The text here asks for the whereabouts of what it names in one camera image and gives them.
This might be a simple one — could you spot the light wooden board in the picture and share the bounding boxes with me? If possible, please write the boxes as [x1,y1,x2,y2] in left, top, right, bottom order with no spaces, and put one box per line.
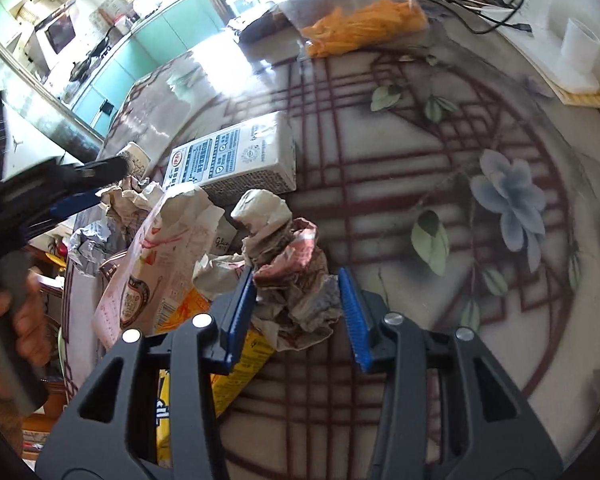
[545,77,600,109]

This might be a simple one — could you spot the person's left hand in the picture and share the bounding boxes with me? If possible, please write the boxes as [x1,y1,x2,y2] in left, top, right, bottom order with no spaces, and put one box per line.
[0,270,50,441]

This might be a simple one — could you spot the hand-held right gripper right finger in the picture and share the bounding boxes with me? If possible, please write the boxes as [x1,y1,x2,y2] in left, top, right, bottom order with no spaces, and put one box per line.
[337,266,565,480]

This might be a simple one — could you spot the silver foil wrapper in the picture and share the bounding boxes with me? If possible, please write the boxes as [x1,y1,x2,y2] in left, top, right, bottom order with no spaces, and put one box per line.
[67,220,126,277]

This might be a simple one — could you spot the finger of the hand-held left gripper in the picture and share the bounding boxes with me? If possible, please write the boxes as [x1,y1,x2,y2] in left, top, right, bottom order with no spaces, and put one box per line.
[32,155,132,196]
[37,192,104,226]

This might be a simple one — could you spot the white plastic jar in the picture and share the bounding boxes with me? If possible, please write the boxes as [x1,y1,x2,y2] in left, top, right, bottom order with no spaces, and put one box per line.
[117,142,152,182]

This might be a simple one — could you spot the plastic bag of orange snacks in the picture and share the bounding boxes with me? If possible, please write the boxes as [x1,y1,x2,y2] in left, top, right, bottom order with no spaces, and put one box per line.
[280,0,429,59]

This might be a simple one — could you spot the white paper roll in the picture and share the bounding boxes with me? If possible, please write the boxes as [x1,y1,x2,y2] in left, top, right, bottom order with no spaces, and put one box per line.
[555,17,600,89]

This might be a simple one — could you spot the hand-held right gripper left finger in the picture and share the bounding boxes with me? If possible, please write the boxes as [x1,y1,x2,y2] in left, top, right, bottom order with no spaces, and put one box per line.
[34,264,257,480]

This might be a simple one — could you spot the white and blue milk carton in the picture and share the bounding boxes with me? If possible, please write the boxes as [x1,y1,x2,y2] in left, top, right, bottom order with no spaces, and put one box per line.
[161,112,297,206]

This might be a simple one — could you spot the pink printed paper wad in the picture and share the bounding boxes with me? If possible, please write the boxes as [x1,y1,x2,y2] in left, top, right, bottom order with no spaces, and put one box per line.
[242,217,343,353]

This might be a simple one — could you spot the teal kitchen cabinets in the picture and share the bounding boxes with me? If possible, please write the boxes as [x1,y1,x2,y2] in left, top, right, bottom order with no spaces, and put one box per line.
[72,0,229,136]

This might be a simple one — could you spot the white microwave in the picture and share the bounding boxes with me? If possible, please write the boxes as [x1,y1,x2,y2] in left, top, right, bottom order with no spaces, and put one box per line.
[24,12,79,69]

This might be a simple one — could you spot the crumpled beige paper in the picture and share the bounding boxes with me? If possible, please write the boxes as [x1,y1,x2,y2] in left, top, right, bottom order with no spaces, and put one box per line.
[192,255,251,303]

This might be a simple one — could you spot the black cable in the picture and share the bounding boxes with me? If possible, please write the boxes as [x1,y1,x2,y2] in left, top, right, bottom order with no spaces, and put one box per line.
[412,0,534,34]

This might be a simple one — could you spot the black wok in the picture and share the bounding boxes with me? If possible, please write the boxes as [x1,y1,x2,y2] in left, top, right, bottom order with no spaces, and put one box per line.
[69,57,102,84]

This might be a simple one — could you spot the yellow snack packet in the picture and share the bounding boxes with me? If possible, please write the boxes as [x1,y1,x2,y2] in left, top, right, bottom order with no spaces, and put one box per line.
[152,285,276,466]

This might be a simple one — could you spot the white snack bag red print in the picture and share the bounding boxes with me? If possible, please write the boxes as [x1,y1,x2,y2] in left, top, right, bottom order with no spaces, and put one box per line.
[92,182,226,347]

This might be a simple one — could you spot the crumpled white paper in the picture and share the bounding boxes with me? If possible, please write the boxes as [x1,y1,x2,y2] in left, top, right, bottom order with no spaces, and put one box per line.
[230,189,292,241]
[100,179,165,222]

